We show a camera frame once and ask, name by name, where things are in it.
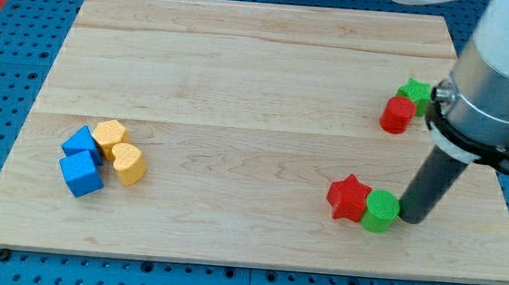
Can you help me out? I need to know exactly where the yellow hexagon block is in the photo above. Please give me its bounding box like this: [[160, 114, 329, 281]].
[[93, 120, 131, 162]]

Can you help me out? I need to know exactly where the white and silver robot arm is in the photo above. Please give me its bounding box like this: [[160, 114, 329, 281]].
[[445, 0, 509, 147]]

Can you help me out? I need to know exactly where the green star block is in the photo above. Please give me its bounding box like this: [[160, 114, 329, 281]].
[[396, 78, 432, 116]]

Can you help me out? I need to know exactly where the blue triangular block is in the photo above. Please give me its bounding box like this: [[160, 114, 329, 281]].
[[61, 125, 103, 166]]

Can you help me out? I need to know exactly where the green cylinder block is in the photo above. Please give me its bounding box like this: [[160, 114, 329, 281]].
[[360, 190, 400, 233]]

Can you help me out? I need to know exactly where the red star block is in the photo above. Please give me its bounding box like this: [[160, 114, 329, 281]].
[[327, 174, 373, 222]]

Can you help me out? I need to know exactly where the black and white end flange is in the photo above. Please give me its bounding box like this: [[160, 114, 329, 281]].
[[425, 78, 509, 175]]

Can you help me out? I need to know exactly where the red cylinder block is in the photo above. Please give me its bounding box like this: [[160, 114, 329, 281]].
[[379, 96, 416, 134]]

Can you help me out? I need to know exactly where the light wooden board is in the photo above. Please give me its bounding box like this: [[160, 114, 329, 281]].
[[0, 0, 509, 285]]

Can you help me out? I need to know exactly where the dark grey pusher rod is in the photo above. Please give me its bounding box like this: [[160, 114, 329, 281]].
[[399, 146, 467, 224]]

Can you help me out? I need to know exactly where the yellow heart block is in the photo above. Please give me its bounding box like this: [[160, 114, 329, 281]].
[[112, 142, 147, 186]]

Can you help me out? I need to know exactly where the blue cube block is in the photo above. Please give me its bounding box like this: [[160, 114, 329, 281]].
[[59, 150, 103, 198]]

